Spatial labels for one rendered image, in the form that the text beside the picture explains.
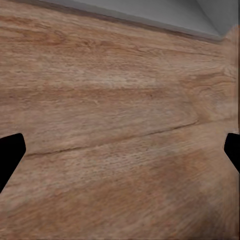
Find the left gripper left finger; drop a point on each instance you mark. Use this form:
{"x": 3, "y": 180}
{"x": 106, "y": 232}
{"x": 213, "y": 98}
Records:
{"x": 12, "y": 149}

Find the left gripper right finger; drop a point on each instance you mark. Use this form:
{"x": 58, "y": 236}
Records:
{"x": 232, "y": 149}

